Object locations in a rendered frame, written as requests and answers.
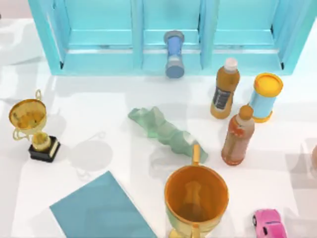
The orange bottle with orange cap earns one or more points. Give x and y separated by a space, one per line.
237 138

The small gold trophy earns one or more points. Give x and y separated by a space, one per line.
28 119

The blue can with yellow lid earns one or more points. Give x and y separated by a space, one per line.
263 99

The large gold trophy cup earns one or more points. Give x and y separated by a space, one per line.
195 196

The pink toy car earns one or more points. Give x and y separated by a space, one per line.
271 224

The light blue rack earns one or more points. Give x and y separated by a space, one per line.
104 37

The amber bottle with white cap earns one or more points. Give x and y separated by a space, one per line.
225 90

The crumpled green cloth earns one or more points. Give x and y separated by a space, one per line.
163 129

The blue and grey hourglass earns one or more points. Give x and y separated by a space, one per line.
174 57

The teal book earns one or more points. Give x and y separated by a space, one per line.
104 210

